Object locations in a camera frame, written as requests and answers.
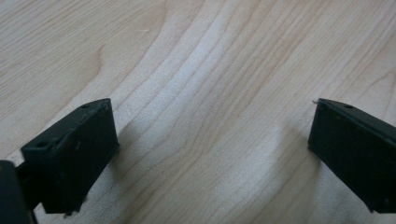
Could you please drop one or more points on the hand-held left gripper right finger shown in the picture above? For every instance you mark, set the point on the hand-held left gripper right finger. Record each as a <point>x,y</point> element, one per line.
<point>355,149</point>

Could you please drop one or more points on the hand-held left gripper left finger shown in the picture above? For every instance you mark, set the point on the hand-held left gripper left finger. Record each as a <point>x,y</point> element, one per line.
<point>71,158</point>

